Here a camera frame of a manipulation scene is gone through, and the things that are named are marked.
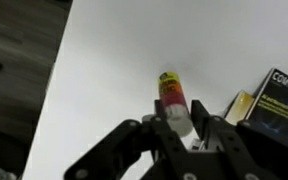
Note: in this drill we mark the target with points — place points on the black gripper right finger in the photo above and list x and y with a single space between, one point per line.
220 136

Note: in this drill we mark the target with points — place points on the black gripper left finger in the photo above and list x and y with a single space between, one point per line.
160 136

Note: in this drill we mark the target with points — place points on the dark hardcover book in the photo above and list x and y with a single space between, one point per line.
277 106

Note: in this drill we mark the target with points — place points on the glue stick with colourful label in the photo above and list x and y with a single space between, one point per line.
172 96

